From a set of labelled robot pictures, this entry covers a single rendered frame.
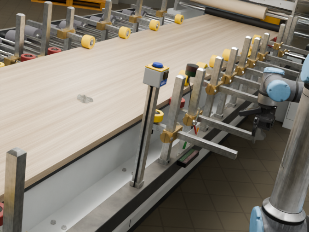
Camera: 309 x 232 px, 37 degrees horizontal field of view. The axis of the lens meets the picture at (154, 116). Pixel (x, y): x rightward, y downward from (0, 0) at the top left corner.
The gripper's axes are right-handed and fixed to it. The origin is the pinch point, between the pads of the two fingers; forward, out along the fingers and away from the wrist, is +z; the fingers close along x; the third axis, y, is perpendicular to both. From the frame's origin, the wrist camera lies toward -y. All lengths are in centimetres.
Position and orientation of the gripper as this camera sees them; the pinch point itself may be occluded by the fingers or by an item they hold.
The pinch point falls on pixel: (252, 140)
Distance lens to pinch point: 228.9
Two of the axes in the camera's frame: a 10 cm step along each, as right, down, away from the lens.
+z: -1.4, 9.2, 3.7
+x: 4.6, -2.7, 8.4
